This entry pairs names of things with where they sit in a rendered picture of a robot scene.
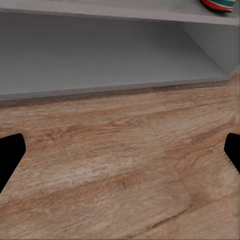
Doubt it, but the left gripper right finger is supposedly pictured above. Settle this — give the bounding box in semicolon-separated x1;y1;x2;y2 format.
224;132;240;173

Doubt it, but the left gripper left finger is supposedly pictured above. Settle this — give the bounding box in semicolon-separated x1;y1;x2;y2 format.
0;133;26;193

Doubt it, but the gym shoe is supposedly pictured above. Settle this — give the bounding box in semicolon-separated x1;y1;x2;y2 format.
201;0;236;13

